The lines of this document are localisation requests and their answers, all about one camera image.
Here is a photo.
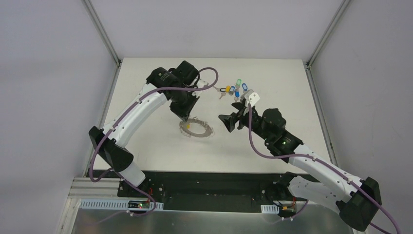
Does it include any silver metal ring disc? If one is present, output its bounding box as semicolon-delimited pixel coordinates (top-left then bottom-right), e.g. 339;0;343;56
179;117;214;138

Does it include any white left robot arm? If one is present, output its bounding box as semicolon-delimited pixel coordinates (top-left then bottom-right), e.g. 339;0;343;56
89;61;199;197

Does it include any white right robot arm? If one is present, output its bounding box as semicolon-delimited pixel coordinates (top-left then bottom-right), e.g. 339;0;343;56
218;102;382;232

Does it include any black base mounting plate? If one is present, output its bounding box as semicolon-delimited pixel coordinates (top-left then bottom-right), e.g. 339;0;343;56
117;171;293;213

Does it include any aluminium frame rail front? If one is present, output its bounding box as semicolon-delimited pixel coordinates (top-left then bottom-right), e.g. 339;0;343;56
68;176;359;205

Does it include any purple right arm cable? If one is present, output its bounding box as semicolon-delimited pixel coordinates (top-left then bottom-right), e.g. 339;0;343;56
247;101;401;234

